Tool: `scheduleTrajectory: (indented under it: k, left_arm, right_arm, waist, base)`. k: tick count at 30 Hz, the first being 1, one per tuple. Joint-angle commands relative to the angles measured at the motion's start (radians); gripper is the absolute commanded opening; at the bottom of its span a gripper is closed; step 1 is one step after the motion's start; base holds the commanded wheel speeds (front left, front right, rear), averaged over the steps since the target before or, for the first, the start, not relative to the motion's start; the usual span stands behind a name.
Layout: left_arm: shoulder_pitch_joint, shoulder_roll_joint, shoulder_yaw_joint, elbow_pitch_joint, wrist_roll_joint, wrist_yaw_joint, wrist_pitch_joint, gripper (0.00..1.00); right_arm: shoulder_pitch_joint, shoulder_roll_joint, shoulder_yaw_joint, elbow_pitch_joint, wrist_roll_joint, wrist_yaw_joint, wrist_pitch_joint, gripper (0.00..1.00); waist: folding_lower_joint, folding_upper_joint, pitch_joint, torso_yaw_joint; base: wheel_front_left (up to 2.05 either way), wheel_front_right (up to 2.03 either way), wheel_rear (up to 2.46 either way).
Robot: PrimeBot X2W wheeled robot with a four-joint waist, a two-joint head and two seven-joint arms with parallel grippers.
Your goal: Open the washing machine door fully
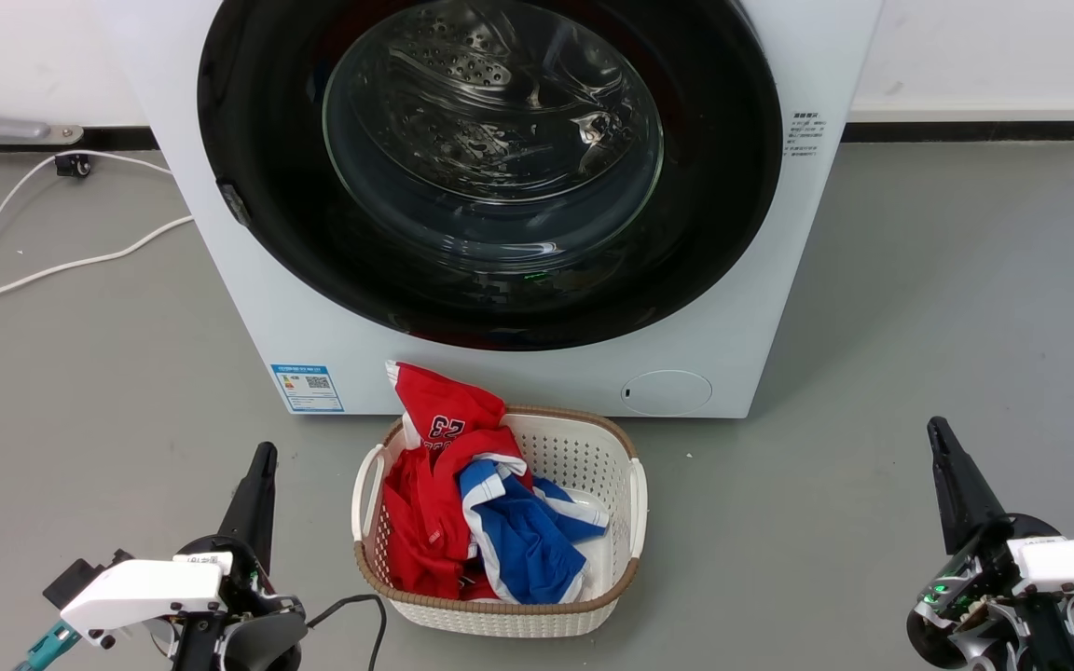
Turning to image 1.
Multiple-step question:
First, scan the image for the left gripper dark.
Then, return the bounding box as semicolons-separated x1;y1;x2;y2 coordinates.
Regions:
173;442;308;671

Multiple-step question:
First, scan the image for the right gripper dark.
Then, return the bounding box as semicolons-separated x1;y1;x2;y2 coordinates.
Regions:
907;417;1074;671

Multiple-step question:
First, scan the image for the black round glass washer door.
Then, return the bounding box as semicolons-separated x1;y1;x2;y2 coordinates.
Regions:
197;0;784;352

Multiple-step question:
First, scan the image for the white front-load washing machine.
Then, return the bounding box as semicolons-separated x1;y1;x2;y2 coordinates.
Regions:
94;0;885;418

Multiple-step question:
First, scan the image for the blue energy label sticker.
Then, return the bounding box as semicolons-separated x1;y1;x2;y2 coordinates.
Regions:
271;363;345;414

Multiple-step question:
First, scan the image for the red sports jersey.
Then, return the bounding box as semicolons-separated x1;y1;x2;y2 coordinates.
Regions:
382;361;533;602

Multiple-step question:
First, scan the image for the blue and white garment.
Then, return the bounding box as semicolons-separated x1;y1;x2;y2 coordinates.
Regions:
458;457;611;605

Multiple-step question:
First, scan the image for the round white filter cover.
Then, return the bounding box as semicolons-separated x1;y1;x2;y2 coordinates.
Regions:
620;370;713;418

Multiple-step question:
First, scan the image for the white woven-rim laundry basket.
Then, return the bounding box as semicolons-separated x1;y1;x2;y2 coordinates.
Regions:
351;404;649;638

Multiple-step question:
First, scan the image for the black baseboard strip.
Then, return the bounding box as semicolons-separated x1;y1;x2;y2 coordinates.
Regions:
843;121;1074;143

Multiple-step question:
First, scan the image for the thin black cable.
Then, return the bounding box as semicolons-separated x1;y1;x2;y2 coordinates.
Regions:
306;594;389;671

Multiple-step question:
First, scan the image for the teal cable connector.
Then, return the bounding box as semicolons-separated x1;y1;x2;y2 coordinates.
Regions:
15;620;81;671

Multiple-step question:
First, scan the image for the grey metal pipe bracket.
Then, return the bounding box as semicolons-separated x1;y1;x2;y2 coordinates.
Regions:
0;89;84;146

